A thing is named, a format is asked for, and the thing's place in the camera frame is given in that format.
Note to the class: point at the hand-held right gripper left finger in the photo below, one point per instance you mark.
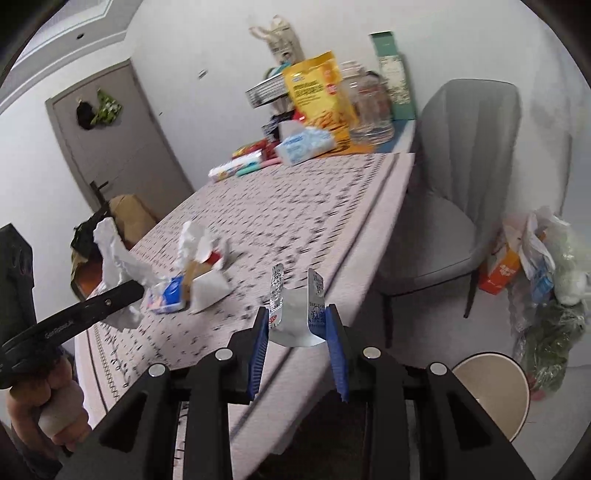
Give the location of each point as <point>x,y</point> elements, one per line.
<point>258,355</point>

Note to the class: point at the brown paper bag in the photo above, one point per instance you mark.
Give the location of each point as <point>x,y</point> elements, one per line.
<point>134,217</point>

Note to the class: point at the tall green box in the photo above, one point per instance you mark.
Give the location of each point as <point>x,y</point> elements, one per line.
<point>392,74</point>

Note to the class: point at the person's left hand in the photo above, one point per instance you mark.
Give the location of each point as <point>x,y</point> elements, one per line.
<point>64,406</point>

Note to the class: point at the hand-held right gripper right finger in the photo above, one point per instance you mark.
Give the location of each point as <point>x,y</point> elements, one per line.
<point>336,355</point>

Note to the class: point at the grey door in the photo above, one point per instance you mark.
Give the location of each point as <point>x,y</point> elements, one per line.
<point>115,138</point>

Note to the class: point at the round cream trash bin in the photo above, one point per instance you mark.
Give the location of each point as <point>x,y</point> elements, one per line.
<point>489,387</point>

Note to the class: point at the black plastic bag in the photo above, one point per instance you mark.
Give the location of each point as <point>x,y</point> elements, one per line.
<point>85,233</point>

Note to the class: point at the torn white paper packaging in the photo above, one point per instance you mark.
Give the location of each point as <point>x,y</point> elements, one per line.
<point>207,286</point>

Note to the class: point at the blue labelled bottle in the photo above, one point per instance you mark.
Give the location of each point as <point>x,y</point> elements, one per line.
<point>542,284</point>

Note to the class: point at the orange cardboard box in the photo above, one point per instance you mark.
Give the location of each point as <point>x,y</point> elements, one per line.
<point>501,272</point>

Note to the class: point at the blue and white packet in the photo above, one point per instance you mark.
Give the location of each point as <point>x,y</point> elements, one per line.
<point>166,293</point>

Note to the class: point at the blue tissue pack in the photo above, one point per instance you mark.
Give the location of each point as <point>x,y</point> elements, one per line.
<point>304,145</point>

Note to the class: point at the black hanging pouch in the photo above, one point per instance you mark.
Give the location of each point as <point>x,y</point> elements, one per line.
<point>84,113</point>

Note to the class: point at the grey striped box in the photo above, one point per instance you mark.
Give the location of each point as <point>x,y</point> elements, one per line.
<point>268,90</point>

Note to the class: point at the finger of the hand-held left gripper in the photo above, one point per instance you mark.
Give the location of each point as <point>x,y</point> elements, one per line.
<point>92,309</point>

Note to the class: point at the white and pink packet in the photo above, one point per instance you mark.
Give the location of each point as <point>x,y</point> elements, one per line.
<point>233,168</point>

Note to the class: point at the grey upholstered chair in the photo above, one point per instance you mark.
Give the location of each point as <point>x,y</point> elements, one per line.
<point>443,207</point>

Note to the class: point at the beige canvas tote bag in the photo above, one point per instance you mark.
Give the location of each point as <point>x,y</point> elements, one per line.
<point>282,37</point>

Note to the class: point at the white plastic bag with cabbage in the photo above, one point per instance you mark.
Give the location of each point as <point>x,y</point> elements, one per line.
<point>570,267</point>

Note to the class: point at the white tissue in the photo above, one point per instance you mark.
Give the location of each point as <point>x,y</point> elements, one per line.
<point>115,258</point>

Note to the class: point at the yellow snack bag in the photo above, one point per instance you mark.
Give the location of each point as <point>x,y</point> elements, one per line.
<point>318,92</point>

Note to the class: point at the orange bag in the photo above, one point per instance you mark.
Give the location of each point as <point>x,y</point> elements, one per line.
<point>87,279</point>

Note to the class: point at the green hanging cloth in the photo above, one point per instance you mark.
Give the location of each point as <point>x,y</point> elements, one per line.
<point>106,108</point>

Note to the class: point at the clear glass jar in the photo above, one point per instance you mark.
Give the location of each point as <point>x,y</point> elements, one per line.
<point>369,106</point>

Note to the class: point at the patterned tablecloth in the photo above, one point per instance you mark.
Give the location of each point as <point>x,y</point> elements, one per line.
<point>300,207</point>

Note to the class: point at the red snack packet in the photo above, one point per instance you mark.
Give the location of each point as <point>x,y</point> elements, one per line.
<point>251,147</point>

